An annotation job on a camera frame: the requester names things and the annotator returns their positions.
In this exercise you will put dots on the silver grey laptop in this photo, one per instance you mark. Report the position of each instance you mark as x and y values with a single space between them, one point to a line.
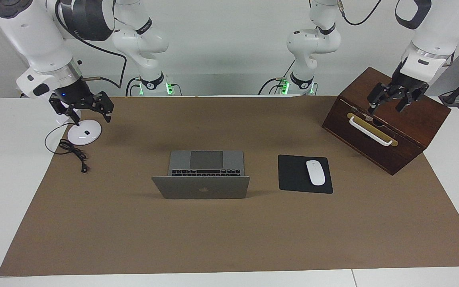
201 189

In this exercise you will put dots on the white computer mouse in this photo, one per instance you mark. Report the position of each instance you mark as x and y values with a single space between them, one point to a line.
315 172

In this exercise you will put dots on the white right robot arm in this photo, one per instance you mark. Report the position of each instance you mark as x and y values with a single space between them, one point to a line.
30 36

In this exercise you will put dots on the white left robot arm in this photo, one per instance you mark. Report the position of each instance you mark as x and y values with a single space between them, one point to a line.
440 36

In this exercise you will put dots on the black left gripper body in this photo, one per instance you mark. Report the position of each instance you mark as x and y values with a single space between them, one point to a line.
405 81

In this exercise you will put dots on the black mouse pad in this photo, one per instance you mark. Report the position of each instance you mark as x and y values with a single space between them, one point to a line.
293 175

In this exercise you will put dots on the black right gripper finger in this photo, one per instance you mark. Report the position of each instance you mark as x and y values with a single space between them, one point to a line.
105 105
64 109

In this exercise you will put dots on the brown table mat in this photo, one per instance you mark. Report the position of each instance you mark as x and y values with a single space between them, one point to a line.
229 235

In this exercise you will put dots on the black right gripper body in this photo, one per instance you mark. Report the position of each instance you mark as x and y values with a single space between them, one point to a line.
74 95

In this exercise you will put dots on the dark brown wooden box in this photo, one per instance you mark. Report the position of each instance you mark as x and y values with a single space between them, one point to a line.
412 115

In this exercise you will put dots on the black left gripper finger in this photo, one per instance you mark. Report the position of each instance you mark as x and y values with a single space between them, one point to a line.
412 97
379 95

